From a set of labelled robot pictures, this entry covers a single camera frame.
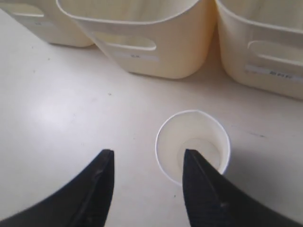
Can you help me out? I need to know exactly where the middle cream plastic bin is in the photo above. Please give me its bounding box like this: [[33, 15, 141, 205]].
[[56, 0, 216, 79]]

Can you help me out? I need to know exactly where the left cream plastic bin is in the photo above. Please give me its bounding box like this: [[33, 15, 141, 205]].
[[0, 0, 94, 47]]

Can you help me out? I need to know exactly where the right cream plastic bin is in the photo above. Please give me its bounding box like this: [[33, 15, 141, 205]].
[[216, 0, 303, 99]]

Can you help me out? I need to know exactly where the cream plastic bin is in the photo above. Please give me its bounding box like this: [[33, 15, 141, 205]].
[[56, 0, 216, 79], [0, 0, 94, 47], [216, 0, 303, 99]]

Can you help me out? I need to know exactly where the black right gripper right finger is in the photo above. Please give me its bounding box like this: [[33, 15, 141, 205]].
[[182, 149, 301, 227]]

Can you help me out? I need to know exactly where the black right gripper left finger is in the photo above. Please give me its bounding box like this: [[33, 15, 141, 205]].
[[0, 149, 114, 227]]

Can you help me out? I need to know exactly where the white paper cup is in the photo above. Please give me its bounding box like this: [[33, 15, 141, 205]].
[[155, 110, 232, 186]]

